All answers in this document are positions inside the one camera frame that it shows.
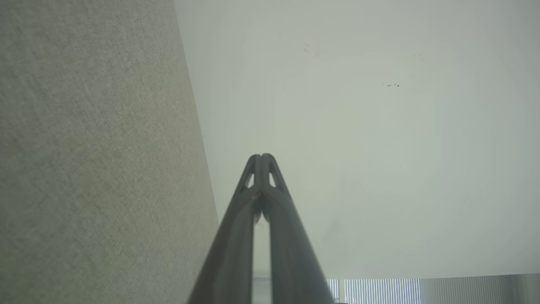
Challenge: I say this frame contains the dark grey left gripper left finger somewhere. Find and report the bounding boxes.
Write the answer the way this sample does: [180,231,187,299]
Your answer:
[188,154,263,304]

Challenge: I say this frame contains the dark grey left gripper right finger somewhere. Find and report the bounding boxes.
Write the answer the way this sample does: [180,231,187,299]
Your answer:
[262,154,337,304]

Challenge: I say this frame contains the white vertical slatted panel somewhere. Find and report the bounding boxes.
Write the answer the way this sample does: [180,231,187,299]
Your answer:
[252,274,540,304]

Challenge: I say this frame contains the grey fabric sofa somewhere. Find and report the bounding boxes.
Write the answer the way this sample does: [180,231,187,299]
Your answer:
[0,0,220,304]

